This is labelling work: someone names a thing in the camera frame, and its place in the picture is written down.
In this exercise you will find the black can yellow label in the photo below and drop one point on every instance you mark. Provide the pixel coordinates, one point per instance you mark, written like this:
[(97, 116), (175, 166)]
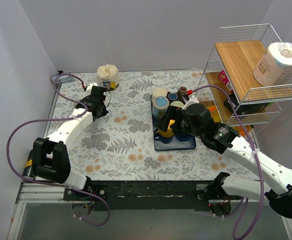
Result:
[(27, 172)]

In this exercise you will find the wrapped toilet paper roll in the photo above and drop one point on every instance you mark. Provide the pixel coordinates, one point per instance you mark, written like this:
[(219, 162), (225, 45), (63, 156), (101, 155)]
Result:
[(275, 66)]

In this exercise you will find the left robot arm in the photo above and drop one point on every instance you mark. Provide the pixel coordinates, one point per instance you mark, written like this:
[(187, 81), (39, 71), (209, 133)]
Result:
[(50, 159)]

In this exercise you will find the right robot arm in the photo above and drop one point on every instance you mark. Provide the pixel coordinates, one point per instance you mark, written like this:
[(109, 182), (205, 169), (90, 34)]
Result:
[(275, 180)]

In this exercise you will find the black green package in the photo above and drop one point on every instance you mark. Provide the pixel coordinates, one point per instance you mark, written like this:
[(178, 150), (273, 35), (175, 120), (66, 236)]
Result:
[(245, 109)]

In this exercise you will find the pale green mug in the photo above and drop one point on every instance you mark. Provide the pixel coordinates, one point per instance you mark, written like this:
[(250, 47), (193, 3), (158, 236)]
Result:
[(177, 104)]

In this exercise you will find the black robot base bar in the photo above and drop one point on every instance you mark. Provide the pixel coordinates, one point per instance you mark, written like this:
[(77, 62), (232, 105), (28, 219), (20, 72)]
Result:
[(156, 194)]

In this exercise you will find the dark blue small mug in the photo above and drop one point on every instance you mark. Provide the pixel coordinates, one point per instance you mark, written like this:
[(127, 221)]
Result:
[(172, 96)]

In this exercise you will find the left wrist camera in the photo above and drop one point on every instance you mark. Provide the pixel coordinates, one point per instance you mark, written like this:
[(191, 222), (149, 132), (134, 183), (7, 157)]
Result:
[(88, 87)]

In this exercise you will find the orange box front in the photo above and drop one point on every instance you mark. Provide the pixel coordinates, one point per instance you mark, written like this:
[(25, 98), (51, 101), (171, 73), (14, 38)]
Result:
[(241, 131)]

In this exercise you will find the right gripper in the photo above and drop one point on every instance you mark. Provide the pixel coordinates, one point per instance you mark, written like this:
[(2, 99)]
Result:
[(175, 119)]

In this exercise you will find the pink box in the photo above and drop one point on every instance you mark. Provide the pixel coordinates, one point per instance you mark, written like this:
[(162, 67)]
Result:
[(224, 79)]

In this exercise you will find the yellow mug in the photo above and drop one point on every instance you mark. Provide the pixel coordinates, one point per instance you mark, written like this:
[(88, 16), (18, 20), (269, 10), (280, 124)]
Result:
[(168, 133)]

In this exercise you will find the cream upside-down mug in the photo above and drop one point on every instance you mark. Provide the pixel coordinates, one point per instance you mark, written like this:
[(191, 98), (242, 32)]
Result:
[(159, 92)]

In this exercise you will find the dark blue tray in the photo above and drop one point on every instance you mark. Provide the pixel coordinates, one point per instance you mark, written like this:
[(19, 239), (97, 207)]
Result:
[(175, 143)]

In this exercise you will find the brown mug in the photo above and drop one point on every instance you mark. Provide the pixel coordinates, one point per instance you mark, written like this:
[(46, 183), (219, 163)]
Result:
[(181, 91)]

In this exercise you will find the plastic bottle in corner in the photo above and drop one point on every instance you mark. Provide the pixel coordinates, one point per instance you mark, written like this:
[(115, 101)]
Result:
[(59, 80)]

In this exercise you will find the white wire shelf rack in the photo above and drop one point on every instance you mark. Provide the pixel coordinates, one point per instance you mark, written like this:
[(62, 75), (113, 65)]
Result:
[(236, 51)]

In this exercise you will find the orange yellow box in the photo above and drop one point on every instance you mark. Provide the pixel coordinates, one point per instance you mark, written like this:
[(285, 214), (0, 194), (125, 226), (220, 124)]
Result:
[(214, 113)]

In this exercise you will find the light blue patterned mug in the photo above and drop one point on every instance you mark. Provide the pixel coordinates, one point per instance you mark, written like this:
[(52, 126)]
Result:
[(159, 107)]

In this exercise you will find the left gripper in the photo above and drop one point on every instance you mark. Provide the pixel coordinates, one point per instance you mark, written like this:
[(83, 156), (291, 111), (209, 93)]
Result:
[(95, 106)]

